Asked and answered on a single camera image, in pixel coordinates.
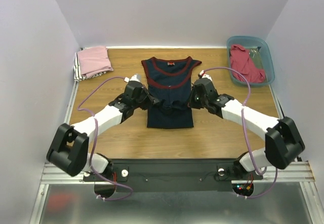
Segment navy jersey tank top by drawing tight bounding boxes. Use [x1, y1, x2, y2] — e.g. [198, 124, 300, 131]
[141, 56, 202, 129]

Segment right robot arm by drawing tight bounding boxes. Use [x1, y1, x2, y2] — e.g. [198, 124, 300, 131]
[188, 78, 305, 179]

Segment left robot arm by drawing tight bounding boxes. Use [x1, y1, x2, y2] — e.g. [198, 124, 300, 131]
[46, 81, 159, 180]

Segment red tank top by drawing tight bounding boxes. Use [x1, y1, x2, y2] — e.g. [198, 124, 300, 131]
[230, 44, 266, 83]

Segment pink folded tank top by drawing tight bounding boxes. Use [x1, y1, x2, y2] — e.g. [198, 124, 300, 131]
[76, 46, 113, 77]

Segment striped folded tank top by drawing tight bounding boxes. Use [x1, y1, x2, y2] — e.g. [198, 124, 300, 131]
[73, 55, 107, 82]

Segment teal plastic bin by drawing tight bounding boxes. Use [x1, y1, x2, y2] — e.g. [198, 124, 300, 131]
[227, 36, 275, 87]

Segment green garment in bin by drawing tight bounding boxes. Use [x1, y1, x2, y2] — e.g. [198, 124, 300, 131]
[249, 47, 263, 69]

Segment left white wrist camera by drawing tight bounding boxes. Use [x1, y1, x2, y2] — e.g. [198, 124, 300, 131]
[124, 73, 141, 83]

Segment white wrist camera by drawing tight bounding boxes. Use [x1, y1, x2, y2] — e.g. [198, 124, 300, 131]
[198, 70, 213, 81]
[124, 73, 141, 83]

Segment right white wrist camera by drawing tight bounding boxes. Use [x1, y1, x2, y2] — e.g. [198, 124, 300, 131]
[198, 70, 213, 81]

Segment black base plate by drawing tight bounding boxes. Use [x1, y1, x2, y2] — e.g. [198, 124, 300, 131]
[83, 159, 264, 193]

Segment aluminium frame rail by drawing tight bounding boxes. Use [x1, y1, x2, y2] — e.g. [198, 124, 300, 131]
[40, 162, 315, 184]

